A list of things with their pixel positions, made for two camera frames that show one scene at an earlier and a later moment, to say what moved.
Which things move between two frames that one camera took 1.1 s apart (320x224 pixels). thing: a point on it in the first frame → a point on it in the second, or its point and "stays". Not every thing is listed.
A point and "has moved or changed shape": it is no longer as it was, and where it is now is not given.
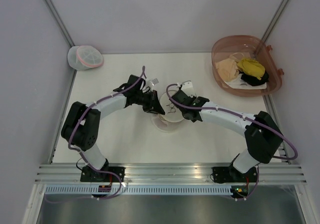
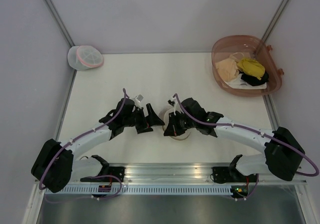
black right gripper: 192,96 → 173,129
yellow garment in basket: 252,67 stays
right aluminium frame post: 277,16 stays
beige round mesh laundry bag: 167,122 has moved or changed shape
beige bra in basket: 228,69 stays
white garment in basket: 238,83 stays
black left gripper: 153,105 → 152,120
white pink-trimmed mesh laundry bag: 81,57 stays
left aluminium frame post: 55,13 stays
